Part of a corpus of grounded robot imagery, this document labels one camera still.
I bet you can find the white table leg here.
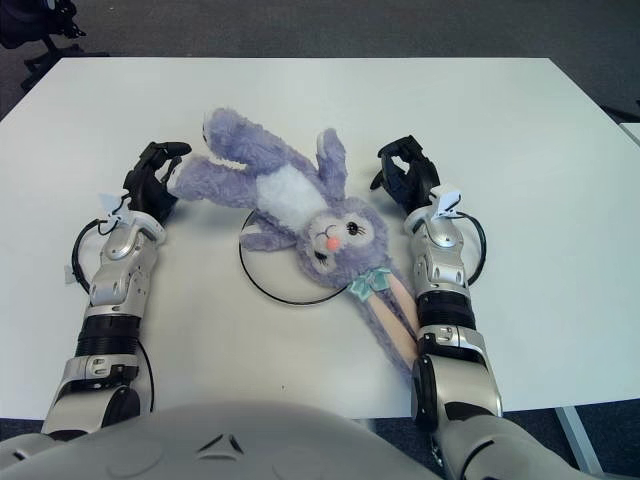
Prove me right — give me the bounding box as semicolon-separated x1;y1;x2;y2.
553;405;600;472

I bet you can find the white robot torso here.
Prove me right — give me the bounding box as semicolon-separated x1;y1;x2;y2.
0;402;446;480

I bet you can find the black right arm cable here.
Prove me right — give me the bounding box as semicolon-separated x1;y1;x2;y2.
453;209;488;290

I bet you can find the black metal table bracket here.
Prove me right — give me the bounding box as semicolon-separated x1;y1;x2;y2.
427;432;446;469

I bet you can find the white wrist mount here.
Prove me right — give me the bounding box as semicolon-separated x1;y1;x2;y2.
403;183;462;231
98;192;169;244

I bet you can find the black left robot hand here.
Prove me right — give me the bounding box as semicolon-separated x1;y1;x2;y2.
122;141;192;224

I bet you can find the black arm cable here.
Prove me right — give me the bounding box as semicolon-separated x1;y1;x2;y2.
453;209;488;290
72;197;156;415

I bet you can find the white plate with black rim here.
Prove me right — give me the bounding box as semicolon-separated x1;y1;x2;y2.
239;207;347;305

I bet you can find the purple plush teddy bear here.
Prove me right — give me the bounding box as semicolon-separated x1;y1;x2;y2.
175;107;419;385

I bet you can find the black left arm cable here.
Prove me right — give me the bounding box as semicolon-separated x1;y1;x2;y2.
72;197;156;415

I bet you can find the black office chair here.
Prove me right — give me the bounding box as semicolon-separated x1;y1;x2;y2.
0;0;110;91

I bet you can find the white left wrist mount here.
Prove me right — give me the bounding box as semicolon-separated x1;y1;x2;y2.
98;192;169;244

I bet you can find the white right wrist mount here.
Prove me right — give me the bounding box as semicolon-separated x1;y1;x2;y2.
403;183;462;231

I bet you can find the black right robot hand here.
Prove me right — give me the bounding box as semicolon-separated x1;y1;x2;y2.
369;134;442;216

